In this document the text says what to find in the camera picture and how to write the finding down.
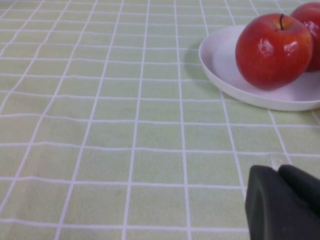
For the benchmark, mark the green checkered tablecloth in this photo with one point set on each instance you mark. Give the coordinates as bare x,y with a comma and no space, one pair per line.
125,137

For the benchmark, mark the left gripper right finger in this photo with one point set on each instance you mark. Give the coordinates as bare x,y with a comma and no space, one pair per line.
302,185

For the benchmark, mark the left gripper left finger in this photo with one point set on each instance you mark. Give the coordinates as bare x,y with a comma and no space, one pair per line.
270,210

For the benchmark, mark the white round plate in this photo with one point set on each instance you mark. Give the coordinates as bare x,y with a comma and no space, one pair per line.
225,65

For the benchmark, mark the red apple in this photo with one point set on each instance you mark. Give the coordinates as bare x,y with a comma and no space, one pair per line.
272,55
311,17

